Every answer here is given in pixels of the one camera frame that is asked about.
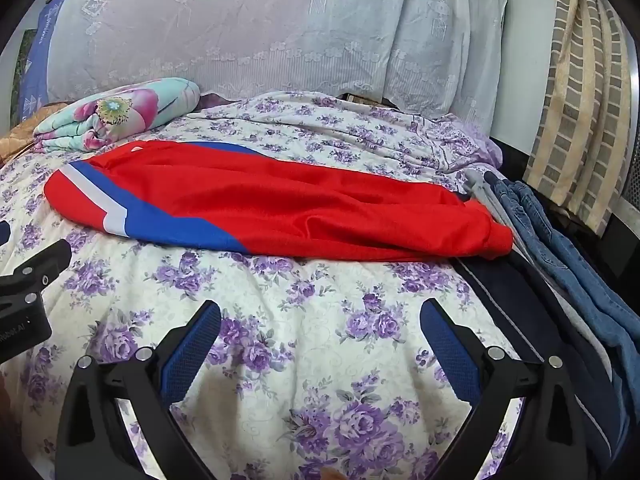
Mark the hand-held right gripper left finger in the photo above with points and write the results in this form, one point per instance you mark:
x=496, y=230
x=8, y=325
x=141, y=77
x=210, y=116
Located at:
x=192, y=355

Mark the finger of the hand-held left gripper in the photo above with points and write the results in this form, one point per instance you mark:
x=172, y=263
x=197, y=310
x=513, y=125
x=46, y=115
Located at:
x=40, y=267

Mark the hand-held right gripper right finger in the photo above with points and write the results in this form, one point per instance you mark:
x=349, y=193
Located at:
x=447, y=355

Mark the red sweatshirt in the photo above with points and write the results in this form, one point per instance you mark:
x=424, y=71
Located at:
x=300, y=200

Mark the dark navy garment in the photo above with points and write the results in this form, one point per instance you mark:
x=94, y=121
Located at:
x=520, y=300

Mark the purple floral bedsheet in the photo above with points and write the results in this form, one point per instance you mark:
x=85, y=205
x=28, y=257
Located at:
x=300, y=310

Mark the brown pillow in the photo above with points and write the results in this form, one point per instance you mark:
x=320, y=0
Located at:
x=20, y=135

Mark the blue jeans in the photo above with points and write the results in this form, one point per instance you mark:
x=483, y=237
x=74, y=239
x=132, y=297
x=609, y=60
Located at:
x=565, y=255

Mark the grey garment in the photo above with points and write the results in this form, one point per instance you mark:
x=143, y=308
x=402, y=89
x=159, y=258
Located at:
x=477, y=185

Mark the folded teal pink floral quilt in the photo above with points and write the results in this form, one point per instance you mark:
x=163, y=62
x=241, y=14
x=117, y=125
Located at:
x=115, y=110

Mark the blue printed cloth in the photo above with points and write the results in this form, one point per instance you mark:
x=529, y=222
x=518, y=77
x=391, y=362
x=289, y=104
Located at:
x=37, y=60

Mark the beige checkered cloth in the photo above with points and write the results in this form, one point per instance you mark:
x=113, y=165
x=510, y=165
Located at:
x=580, y=85

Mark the white lace curtain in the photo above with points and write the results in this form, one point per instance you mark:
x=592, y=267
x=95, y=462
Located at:
x=250, y=25

